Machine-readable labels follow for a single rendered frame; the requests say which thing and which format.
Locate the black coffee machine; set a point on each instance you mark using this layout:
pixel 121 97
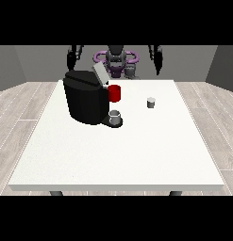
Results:
pixel 85 99

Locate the pale grey machine lid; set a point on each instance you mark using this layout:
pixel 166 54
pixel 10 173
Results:
pixel 100 74

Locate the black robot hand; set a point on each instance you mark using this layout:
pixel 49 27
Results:
pixel 70 61
pixel 158 62

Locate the small grey cup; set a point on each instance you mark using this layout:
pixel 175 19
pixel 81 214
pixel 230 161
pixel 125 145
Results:
pixel 114 117

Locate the small grey coffee pod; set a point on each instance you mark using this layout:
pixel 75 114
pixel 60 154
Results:
pixel 151 102

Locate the grey robot trunk purple rings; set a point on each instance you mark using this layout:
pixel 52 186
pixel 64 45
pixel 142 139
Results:
pixel 116 64

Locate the red pod holder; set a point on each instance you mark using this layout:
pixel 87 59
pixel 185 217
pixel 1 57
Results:
pixel 114 93

